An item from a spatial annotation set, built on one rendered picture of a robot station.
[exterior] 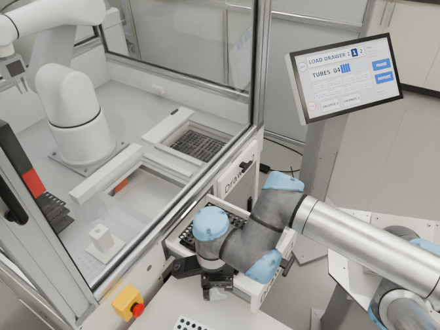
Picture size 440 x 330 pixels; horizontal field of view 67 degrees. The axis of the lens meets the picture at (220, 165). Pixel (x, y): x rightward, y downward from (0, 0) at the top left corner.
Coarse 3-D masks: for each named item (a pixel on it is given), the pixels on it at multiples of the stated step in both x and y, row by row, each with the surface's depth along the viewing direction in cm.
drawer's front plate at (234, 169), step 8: (256, 144) 139; (248, 152) 135; (256, 152) 143; (240, 160) 131; (248, 160) 138; (232, 168) 127; (240, 168) 134; (248, 168) 141; (224, 176) 124; (232, 176) 129; (240, 176) 137; (224, 184) 125; (232, 184) 132; (224, 192) 128
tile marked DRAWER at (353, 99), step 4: (344, 96) 145; (348, 96) 145; (352, 96) 146; (356, 96) 146; (360, 96) 147; (344, 100) 145; (348, 100) 145; (352, 100) 146; (356, 100) 146; (360, 100) 147; (344, 104) 145; (348, 104) 145; (352, 104) 146
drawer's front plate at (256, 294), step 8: (288, 232) 104; (296, 232) 107; (288, 240) 102; (280, 248) 100; (288, 248) 105; (256, 288) 91; (264, 288) 93; (256, 296) 89; (256, 304) 92; (256, 312) 96
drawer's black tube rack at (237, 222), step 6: (228, 216) 113; (234, 216) 113; (192, 222) 112; (234, 222) 111; (240, 222) 112; (186, 228) 110; (192, 228) 110; (240, 228) 114; (180, 234) 108; (186, 234) 108; (192, 234) 108; (180, 240) 110; (186, 240) 106; (192, 240) 106; (186, 246) 109; (192, 246) 109; (234, 270) 102
